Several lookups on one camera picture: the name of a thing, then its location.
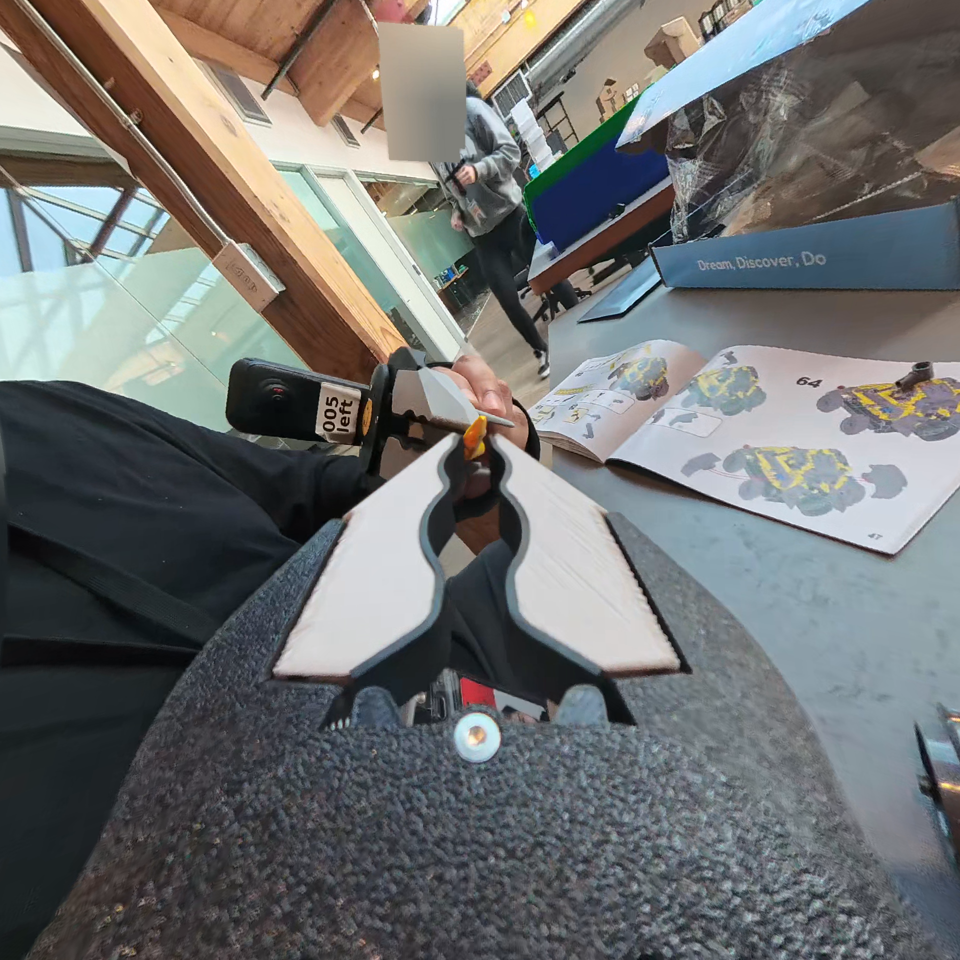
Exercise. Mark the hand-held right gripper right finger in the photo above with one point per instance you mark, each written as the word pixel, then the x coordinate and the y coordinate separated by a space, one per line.
pixel 592 592

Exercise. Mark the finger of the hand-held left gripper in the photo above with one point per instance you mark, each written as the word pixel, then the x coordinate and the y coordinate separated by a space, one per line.
pixel 439 397
pixel 424 439

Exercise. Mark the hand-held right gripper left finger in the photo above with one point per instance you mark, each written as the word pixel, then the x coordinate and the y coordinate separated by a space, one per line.
pixel 360 592

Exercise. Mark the small yellow wedge piece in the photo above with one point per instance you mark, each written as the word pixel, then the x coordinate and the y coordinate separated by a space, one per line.
pixel 475 436

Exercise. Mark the yellow brick toy car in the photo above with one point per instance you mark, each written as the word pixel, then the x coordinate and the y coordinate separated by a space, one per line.
pixel 941 780

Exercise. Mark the person's left forearm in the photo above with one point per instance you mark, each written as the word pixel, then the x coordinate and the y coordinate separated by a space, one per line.
pixel 315 487

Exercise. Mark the grey desk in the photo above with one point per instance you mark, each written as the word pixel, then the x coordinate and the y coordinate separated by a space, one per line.
pixel 787 637

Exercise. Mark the person's left hand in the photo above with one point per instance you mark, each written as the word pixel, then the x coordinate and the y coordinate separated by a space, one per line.
pixel 487 379

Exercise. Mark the badge card holder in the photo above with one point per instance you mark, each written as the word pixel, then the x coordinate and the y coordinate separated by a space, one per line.
pixel 480 694

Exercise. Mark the black office chair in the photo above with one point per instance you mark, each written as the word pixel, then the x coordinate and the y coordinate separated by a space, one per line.
pixel 555 296

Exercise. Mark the dark blue flat folder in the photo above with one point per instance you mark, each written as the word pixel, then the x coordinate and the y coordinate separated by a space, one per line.
pixel 619 296

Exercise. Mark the open instruction booklet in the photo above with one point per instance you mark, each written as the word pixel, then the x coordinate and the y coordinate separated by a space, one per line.
pixel 750 450

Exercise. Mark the blue tub with green lid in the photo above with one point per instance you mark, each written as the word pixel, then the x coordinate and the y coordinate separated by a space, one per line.
pixel 600 195

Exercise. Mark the person's dark clothing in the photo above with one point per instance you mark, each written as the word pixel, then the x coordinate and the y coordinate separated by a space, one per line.
pixel 90 600

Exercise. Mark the dark grey connector piece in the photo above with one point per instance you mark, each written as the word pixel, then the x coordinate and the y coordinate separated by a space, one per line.
pixel 919 373

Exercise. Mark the blue cardboard kit box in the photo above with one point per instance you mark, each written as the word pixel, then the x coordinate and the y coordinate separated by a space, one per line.
pixel 825 255

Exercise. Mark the clear plastic bags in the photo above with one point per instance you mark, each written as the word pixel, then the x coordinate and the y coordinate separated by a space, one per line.
pixel 810 135

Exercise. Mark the silver ventilation duct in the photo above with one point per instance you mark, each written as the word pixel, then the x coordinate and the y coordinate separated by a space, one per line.
pixel 562 60

